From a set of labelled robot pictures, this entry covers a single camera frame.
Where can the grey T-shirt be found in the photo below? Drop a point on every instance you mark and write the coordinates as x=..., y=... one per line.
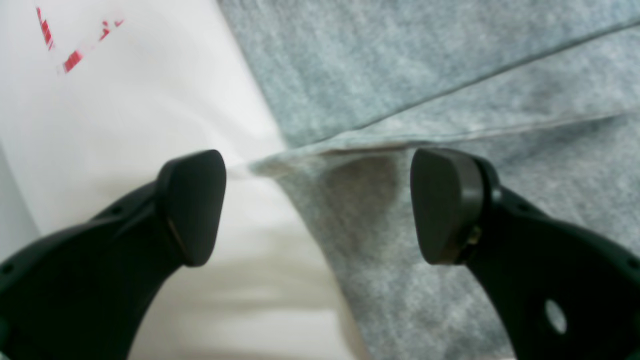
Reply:
x=546, y=90

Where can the image-right left gripper left finger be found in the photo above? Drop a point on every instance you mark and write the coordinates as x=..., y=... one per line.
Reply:
x=83, y=292

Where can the image-right left gripper right finger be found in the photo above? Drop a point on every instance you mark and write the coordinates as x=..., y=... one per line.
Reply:
x=562, y=292

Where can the red tape rectangle marking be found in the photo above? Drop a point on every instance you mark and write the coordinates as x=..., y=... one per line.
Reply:
x=74, y=28

